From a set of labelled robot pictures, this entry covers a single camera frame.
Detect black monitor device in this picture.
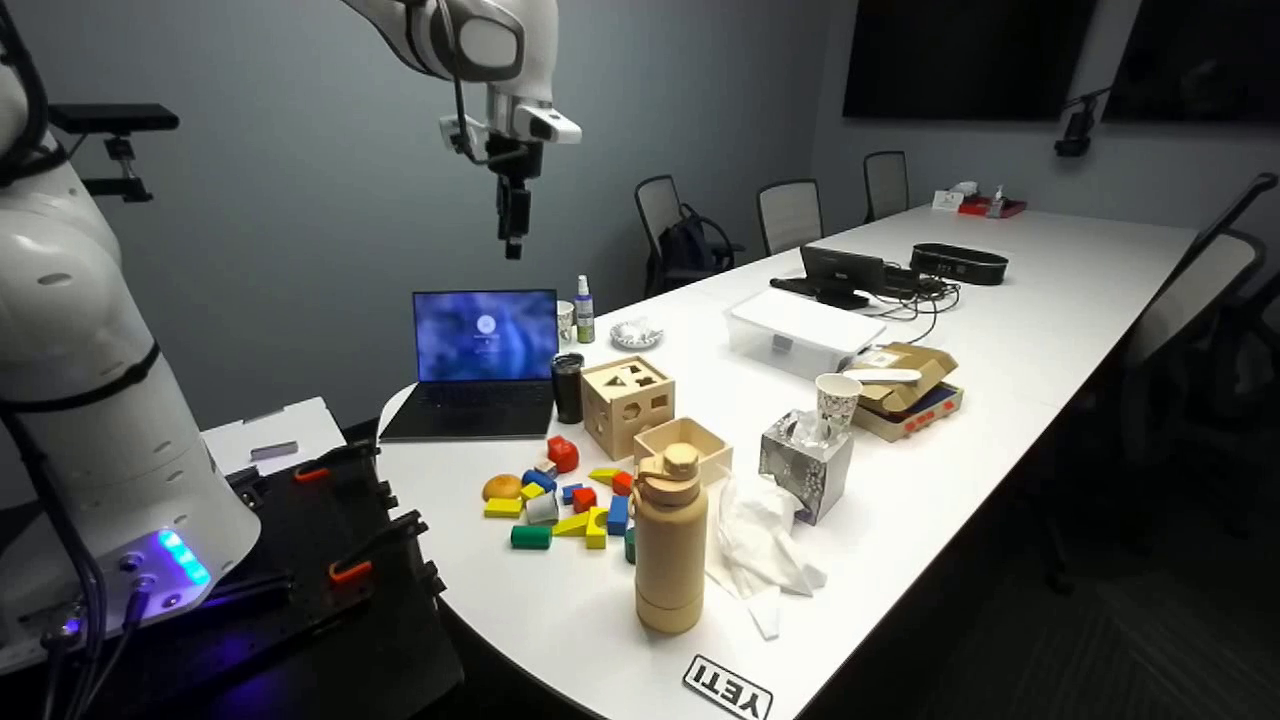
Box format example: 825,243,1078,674
768,243,952,314

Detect white round puck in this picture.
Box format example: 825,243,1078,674
609,318,669,357

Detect grey patterned tissue box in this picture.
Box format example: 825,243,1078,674
755,409,856,526

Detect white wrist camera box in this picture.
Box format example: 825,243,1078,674
508,99,589,148

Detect flat white box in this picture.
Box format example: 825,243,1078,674
724,290,887,376

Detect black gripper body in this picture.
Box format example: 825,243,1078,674
486,127,549,233

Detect white paper cup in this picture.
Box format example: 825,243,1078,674
812,367,869,441

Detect tan insulated bottle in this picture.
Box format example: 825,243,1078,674
634,441,712,642

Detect black oval case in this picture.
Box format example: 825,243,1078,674
910,240,1013,290

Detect black camera on stand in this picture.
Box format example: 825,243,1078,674
1054,85,1115,165

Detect large grey office chair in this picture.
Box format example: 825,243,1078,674
1037,173,1280,591

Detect wall television screen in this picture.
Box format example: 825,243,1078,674
1103,0,1280,127
841,0,1101,124

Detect white paper sheet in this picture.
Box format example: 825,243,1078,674
196,392,353,482

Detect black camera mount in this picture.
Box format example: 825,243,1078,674
49,99,184,208

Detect black cables on table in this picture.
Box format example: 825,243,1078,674
866,275,967,354

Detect small spray bottle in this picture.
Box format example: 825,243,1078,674
572,274,601,349

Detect small open wooden box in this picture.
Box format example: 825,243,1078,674
634,411,737,488

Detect orange clamp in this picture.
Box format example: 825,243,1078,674
326,558,381,591

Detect black robot cart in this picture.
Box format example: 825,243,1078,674
0,437,474,720

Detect black cup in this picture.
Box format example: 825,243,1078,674
549,349,589,429

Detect wooden shape sorter cube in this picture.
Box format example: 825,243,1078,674
582,354,680,464

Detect open cardboard box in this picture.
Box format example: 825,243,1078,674
846,342,967,445

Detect black backpack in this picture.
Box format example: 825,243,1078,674
652,204,741,294

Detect open black laptop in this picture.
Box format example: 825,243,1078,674
378,284,564,448

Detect red tray with items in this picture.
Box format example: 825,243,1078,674
955,181,1028,226

